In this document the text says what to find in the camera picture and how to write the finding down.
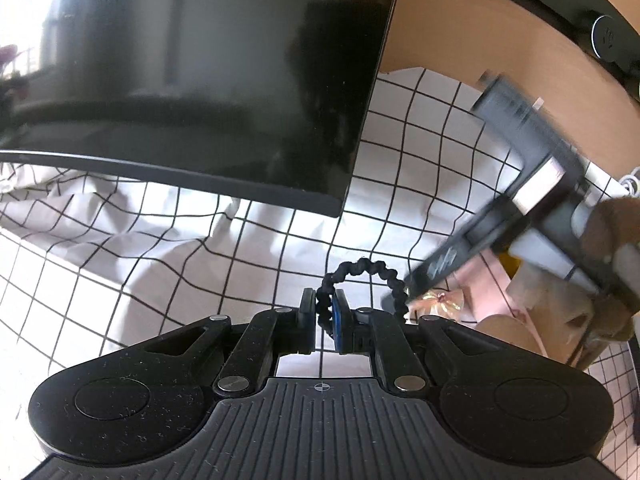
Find black scrunchie hair tie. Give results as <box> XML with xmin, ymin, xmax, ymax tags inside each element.
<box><xmin>314</xmin><ymin>257</ymin><xmax>409</xmax><ymax>334</ymax></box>

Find yellow plush toy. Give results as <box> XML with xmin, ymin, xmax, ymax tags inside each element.
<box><xmin>497</xmin><ymin>252</ymin><xmax>523</xmax><ymax>278</ymax></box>

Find brown gloved right hand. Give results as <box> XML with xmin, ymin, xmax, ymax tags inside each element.
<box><xmin>579</xmin><ymin>197</ymin><xmax>639</xmax><ymax>341</ymax></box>

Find clear bow hair clip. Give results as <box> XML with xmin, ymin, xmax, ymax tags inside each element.
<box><xmin>408</xmin><ymin>289</ymin><xmax>464</xmax><ymax>322</ymax></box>

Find pink storage box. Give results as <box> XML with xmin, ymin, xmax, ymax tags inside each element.
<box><xmin>434</xmin><ymin>250</ymin><xmax>536</xmax><ymax>330</ymax></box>

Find black power strip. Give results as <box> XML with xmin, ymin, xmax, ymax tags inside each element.
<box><xmin>512</xmin><ymin>0</ymin><xmax>639</xmax><ymax>99</ymax></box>

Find white black-grid tablecloth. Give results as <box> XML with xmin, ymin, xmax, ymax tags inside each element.
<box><xmin>0</xmin><ymin>66</ymin><xmax>640</xmax><ymax>470</ymax></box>

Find black monitor screen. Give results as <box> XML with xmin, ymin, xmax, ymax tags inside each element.
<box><xmin>1</xmin><ymin>0</ymin><xmax>395</xmax><ymax>217</ymax></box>

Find white power cable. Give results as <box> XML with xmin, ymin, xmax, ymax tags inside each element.
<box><xmin>617</xmin><ymin>169</ymin><xmax>640</xmax><ymax>198</ymax></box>

